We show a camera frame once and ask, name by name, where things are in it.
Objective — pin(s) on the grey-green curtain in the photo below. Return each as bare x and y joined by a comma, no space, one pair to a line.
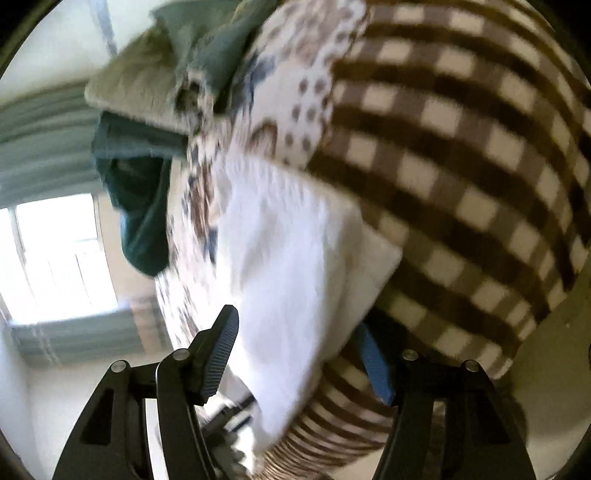
41,138

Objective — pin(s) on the floral patterned quilt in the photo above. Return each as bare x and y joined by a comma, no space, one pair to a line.
277,87

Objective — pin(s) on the white pants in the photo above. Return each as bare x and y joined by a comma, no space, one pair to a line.
286,258

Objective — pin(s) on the brown checkered blanket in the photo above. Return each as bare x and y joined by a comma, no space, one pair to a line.
452,175

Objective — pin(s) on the dark teal garment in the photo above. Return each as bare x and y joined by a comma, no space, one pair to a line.
138,203

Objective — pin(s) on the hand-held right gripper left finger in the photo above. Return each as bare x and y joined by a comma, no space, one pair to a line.
220,355

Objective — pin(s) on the bright window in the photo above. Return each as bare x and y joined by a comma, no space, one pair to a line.
55,258

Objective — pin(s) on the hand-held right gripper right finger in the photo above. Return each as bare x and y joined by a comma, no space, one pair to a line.
376,369

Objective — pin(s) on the olive green cloth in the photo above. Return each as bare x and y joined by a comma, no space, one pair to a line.
138,78

